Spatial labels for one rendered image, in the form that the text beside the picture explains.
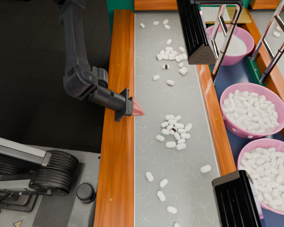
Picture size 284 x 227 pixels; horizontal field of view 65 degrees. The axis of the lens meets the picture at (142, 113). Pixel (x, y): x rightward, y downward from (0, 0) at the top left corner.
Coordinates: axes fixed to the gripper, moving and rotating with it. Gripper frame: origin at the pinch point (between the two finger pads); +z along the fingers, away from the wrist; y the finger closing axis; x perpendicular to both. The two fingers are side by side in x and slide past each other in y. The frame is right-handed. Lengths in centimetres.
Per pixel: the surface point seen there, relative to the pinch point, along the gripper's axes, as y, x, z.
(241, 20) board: 68, -29, 51
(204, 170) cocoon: -17.5, -5.8, 22.6
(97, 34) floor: 164, 97, 21
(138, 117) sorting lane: 6.1, 10.2, 6.8
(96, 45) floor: 145, 96, 22
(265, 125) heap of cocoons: 1, -22, 46
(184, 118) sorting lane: 5.2, -1.7, 21.3
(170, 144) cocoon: -7.4, 1.2, 14.3
